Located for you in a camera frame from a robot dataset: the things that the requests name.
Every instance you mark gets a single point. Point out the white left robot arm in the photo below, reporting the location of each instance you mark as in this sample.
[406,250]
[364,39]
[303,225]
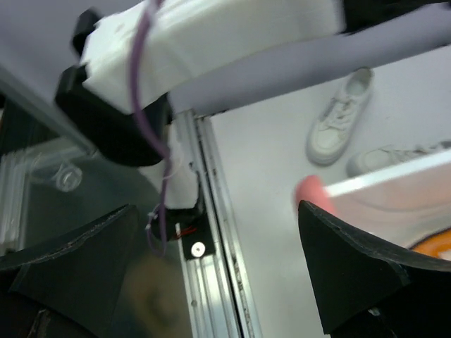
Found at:
[139,66]

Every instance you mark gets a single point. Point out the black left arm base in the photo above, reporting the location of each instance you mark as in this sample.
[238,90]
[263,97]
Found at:
[192,226]

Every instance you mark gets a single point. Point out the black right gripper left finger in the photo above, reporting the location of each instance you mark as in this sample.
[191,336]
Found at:
[68,286]

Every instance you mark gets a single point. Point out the white sneaker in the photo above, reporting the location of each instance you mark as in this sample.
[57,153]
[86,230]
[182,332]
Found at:
[331,132]
[386,156]

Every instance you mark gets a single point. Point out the orange sneaker one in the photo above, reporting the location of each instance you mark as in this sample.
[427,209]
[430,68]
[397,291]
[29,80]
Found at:
[436,245]

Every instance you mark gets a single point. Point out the aluminium rail frame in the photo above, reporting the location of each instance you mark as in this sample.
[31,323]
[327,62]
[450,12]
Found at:
[52,188]

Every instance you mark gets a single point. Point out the dark pink drawer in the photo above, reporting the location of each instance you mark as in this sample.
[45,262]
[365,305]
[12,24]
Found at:
[401,204]

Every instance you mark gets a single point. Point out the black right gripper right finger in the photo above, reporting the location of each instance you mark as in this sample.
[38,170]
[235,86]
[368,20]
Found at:
[365,286]

